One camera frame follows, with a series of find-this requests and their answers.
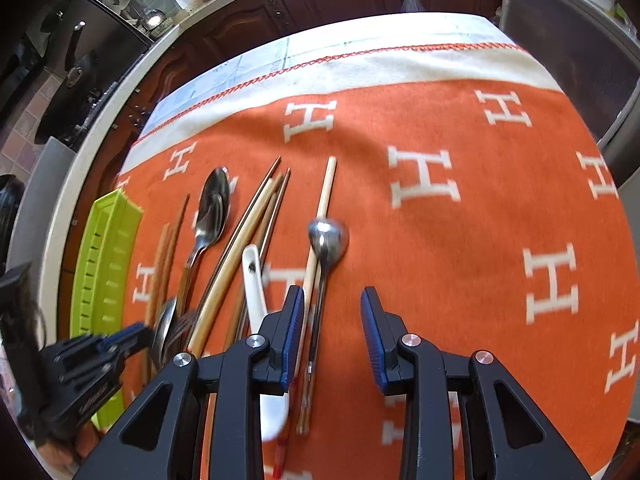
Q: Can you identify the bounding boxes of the light bamboo chopstick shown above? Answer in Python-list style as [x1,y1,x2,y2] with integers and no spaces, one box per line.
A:
[187,176,283,358]
[296,156,338,435]

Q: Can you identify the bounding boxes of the round long-handled metal spoon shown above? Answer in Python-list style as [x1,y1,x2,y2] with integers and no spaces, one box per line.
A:
[305,216,350,378]

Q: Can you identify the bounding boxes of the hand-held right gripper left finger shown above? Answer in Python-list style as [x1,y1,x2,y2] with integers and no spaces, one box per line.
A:
[74,285,306,480]

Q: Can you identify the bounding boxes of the green plastic utensil tray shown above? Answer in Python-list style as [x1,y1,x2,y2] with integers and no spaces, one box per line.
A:
[69,189,146,431]

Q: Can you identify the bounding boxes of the large metal spoon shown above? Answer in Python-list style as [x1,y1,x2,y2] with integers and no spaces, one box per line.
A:
[172,166,233,321]

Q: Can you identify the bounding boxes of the red chopstick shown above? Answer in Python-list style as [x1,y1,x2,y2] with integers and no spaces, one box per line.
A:
[270,422,293,480]

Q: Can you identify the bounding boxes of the white ceramic spoon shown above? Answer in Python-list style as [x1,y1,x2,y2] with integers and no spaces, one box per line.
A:
[241,244,292,443]

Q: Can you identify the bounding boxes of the grey metal panel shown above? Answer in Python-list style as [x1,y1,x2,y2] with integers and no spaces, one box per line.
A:
[7,137,76,281]

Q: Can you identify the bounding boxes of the pale blue table cover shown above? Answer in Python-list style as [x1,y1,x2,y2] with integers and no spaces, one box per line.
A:
[145,10,501,126]

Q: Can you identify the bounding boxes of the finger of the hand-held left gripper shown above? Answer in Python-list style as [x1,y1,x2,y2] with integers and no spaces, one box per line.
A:
[65,339,149,392]
[52,323,154,359]

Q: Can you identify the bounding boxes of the metal fork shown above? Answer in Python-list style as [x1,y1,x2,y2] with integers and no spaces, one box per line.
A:
[172,310,201,356]

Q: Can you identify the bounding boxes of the small metal spoon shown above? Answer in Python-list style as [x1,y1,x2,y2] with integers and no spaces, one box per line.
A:
[150,297,180,371]

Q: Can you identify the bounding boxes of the brown wooden chopstick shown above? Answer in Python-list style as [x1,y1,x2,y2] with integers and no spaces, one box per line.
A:
[162,194,191,311]
[142,224,173,381]

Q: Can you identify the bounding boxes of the orange printed blanket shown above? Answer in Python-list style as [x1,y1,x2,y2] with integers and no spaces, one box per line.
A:
[112,42,640,480]

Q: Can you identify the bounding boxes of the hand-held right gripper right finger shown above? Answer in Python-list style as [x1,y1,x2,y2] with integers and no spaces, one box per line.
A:
[360,285,593,480]

